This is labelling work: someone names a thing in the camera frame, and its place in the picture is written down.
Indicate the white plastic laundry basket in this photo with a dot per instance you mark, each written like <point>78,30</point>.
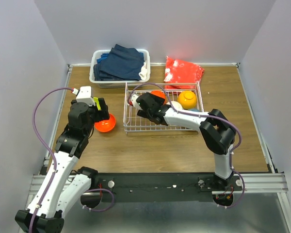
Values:
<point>116,84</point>

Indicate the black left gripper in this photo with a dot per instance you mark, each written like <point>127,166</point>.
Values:
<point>104,112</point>

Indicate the white wire dish rack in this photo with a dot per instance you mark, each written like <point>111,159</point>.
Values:
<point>134,123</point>

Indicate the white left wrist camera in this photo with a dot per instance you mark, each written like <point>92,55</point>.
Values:
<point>85,95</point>

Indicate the white blue patterned bowl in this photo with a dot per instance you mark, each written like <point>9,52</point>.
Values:
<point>175,104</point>

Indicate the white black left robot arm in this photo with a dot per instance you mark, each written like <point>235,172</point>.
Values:
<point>46,212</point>

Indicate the aluminium frame rail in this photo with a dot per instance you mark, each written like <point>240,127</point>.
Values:
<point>254,183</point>

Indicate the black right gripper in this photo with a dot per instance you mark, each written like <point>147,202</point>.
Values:
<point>159,101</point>

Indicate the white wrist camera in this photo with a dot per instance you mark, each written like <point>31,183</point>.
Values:
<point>133,100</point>
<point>85,95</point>

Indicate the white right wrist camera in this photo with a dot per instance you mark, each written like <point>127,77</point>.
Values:
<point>133,100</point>

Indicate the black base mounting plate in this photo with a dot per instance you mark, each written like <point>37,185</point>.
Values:
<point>161,187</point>

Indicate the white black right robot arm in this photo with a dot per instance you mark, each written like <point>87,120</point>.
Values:
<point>218,135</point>

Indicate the orange bowl front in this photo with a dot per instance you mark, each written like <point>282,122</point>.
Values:
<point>158,94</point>

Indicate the folded blue jeans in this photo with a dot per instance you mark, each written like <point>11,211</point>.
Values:
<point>120,64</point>

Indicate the lime green bowl tall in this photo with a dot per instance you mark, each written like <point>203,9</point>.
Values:
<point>96,100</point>

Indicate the red white folded towel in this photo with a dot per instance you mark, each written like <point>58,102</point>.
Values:
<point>182,74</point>

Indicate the white cloth in basket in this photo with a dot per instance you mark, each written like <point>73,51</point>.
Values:
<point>143,71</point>

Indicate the yellow orange bowl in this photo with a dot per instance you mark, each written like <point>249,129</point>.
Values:
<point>187,99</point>

